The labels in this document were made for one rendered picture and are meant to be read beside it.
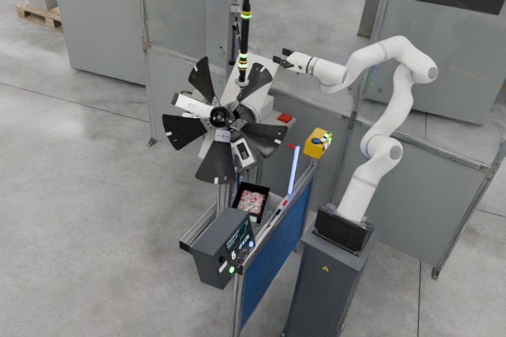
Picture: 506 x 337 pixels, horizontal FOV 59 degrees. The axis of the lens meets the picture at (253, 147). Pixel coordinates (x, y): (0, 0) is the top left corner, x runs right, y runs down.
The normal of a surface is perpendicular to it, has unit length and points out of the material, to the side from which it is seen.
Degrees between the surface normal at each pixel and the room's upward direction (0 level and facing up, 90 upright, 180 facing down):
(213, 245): 15
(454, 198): 90
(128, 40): 90
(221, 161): 49
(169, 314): 0
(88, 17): 90
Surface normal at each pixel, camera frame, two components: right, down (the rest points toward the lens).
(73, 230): 0.07, -0.77
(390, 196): -0.50, 0.52
